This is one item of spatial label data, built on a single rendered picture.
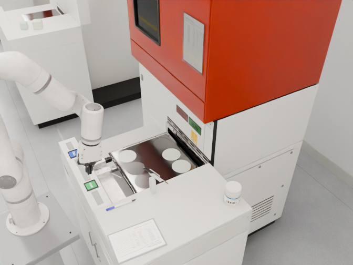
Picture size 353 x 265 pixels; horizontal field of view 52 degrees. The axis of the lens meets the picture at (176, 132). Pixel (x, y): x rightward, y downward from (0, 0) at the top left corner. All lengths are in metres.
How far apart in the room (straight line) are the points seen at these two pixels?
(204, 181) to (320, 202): 1.56
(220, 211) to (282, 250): 1.19
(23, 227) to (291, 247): 1.81
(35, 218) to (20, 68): 0.76
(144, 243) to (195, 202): 0.31
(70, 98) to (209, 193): 0.77
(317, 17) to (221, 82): 0.55
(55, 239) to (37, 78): 0.76
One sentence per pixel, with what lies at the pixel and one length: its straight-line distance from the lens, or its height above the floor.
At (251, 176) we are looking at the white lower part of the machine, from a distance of 2.17.
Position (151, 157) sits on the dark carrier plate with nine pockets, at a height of 0.90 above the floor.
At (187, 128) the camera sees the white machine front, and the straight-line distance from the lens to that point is 1.94.
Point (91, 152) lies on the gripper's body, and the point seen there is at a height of 1.22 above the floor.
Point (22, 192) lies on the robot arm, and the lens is 1.64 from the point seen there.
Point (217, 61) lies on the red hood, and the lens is 1.51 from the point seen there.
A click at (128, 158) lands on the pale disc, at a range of 1.97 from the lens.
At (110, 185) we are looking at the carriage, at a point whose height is 0.88.
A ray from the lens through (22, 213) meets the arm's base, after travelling 1.73.
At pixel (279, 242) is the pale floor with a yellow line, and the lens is 2.79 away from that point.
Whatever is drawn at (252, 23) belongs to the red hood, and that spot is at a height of 1.66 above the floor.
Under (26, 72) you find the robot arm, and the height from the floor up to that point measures 1.64.
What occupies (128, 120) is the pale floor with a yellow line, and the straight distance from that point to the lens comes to 3.75.
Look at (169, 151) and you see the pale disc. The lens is 1.99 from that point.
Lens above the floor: 2.22
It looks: 39 degrees down
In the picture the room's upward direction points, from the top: straight up
